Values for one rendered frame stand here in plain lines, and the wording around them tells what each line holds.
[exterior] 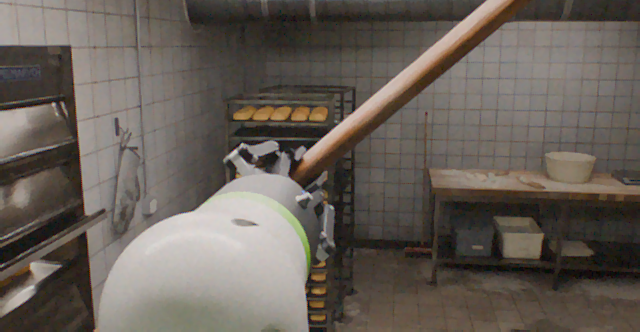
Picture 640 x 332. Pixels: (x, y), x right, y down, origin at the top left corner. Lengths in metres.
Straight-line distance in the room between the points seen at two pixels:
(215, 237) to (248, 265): 0.02
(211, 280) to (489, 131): 5.49
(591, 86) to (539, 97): 0.48
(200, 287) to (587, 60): 5.66
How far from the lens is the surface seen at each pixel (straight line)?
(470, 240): 5.22
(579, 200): 5.17
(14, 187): 2.27
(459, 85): 5.62
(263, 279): 0.28
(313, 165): 0.62
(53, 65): 2.44
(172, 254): 0.28
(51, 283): 2.47
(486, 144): 5.73
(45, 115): 2.39
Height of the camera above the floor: 2.10
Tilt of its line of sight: 11 degrees down
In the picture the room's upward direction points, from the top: straight up
